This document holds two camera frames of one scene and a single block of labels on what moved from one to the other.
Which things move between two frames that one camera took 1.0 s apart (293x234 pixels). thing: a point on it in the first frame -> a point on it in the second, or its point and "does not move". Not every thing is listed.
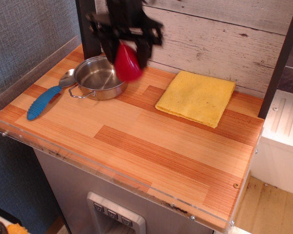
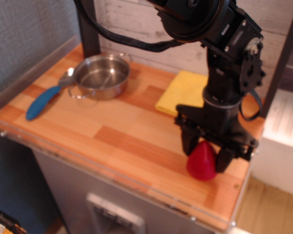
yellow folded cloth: x=201 y=100 does not move
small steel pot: x=96 y=74 does not move
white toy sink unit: x=277 y=158 does not move
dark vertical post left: x=91 y=44 does not move
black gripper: x=127 y=17 -> x=218 y=120
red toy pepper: x=127 y=67 -> x=201 y=163
